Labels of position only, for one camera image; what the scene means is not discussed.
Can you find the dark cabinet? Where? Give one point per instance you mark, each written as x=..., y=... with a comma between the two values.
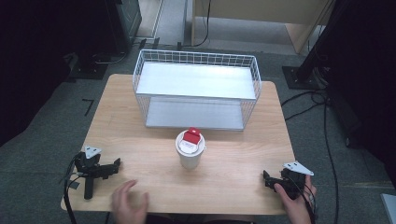
x=124, y=21

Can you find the black metal stand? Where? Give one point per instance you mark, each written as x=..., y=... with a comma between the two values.
x=311, y=59

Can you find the person's left hand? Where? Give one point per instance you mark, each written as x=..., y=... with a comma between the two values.
x=129, y=205

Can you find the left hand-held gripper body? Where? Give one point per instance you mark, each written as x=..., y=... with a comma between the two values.
x=88, y=166

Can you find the light wooden desk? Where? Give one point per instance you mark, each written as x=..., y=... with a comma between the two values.
x=264, y=11

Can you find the white cup with red lid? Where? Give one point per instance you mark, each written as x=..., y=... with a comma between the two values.
x=190, y=155

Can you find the grey flat panel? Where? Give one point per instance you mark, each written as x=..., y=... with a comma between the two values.
x=389, y=208

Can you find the person's right hand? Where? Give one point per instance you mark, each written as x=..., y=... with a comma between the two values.
x=295, y=211

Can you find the black stand base plate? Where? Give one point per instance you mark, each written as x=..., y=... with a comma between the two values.
x=88, y=68

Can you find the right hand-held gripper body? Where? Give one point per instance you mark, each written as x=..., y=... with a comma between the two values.
x=294, y=179

